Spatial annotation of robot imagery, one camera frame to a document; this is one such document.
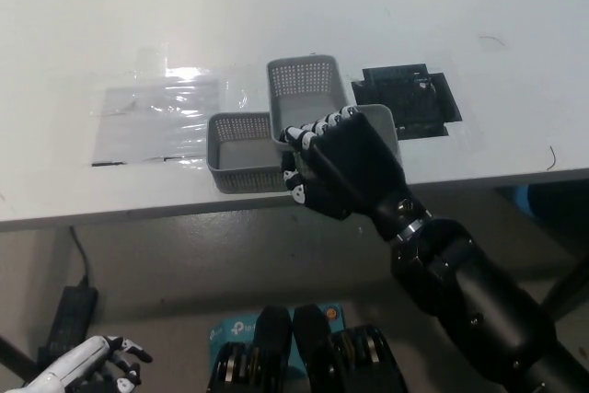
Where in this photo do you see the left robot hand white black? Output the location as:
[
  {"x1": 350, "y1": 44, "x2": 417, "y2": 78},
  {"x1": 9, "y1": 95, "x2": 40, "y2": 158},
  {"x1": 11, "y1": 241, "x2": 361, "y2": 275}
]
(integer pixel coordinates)
[{"x1": 22, "y1": 335, "x2": 154, "y2": 393}]

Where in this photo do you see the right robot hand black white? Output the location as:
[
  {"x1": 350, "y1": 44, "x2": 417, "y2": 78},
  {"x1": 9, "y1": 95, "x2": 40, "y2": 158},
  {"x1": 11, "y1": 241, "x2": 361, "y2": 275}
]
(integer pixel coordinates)
[{"x1": 278, "y1": 105, "x2": 433, "y2": 241}]

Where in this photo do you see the short grey perforated basket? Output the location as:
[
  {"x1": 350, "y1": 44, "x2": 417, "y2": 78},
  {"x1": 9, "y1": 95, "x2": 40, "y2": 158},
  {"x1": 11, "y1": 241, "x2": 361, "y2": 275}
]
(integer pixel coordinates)
[{"x1": 265, "y1": 54, "x2": 352, "y2": 155}]

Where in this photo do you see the teal tp-link box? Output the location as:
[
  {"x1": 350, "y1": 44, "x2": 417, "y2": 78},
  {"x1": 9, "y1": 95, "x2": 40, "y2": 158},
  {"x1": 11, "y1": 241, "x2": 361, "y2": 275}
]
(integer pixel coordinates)
[{"x1": 209, "y1": 303, "x2": 345, "y2": 362}]

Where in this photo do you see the blue object under desk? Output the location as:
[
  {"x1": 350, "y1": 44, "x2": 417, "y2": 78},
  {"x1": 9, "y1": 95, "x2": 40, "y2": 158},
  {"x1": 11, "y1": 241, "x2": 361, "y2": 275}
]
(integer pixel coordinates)
[{"x1": 513, "y1": 185, "x2": 535, "y2": 220}]

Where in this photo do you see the left black robot body block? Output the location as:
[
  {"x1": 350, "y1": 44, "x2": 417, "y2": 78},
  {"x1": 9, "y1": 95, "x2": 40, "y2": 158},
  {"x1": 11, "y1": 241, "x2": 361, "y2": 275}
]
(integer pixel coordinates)
[{"x1": 206, "y1": 305, "x2": 295, "y2": 393}]

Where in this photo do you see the black power adapter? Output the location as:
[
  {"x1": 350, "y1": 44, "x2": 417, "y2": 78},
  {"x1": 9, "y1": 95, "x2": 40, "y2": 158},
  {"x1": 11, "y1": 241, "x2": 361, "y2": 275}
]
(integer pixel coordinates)
[{"x1": 49, "y1": 285, "x2": 100, "y2": 353}]

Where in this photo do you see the black diagonal bar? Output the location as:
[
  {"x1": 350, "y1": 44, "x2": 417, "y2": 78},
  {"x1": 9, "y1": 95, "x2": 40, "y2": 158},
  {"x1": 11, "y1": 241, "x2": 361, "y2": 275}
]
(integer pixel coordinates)
[{"x1": 0, "y1": 332, "x2": 39, "y2": 381}]

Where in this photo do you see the long grey perforated basket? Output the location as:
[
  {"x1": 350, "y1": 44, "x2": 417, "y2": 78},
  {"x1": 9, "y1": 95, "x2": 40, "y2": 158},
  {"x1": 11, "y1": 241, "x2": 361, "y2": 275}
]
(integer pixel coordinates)
[{"x1": 205, "y1": 102, "x2": 400, "y2": 194}]

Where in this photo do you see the transparent plastic sheet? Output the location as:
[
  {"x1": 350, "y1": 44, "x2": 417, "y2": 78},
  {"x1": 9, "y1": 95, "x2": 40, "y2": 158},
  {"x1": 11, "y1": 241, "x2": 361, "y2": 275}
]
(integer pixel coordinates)
[{"x1": 89, "y1": 68, "x2": 249, "y2": 168}]

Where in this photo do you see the black power cable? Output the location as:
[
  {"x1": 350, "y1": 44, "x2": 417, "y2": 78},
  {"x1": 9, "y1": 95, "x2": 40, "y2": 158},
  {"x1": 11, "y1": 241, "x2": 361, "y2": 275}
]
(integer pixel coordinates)
[{"x1": 68, "y1": 225, "x2": 91, "y2": 289}]

